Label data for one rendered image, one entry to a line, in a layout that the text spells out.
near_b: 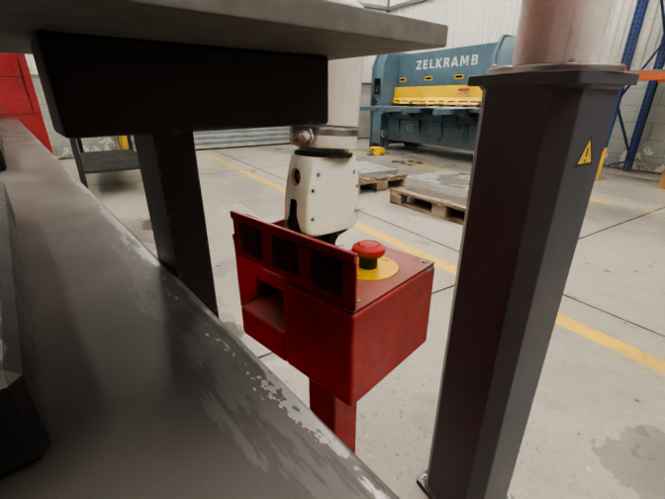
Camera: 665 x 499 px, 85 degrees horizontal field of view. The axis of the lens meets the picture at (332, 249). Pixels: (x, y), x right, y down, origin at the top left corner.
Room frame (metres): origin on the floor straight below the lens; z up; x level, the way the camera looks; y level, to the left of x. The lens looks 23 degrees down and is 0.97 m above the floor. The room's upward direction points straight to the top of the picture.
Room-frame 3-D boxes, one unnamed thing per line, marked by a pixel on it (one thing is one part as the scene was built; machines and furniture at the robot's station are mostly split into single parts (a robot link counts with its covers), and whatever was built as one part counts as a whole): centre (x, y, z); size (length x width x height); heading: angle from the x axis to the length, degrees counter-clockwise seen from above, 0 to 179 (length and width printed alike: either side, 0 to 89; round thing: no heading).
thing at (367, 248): (0.39, -0.04, 0.79); 0.04 x 0.04 x 0.04
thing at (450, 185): (3.27, -1.24, 0.20); 1.01 x 0.63 x 0.12; 36
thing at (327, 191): (0.48, 0.01, 0.86); 0.10 x 0.07 x 0.11; 137
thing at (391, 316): (0.42, 0.00, 0.75); 0.20 x 0.16 x 0.18; 47
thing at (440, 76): (6.81, -2.00, 0.87); 3.02 x 1.35 x 1.75; 32
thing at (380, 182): (4.54, -0.26, 0.07); 1.20 x 0.80 x 0.14; 30
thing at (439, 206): (3.27, -1.24, 0.07); 1.20 x 0.81 x 0.14; 36
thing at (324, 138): (0.48, 0.01, 0.92); 0.09 x 0.08 x 0.03; 137
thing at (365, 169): (4.55, -0.26, 0.17); 0.99 x 0.63 x 0.05; 30
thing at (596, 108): (0.64, -0.35, 0.50); 0.18 x 0.18 x 1.00; 32
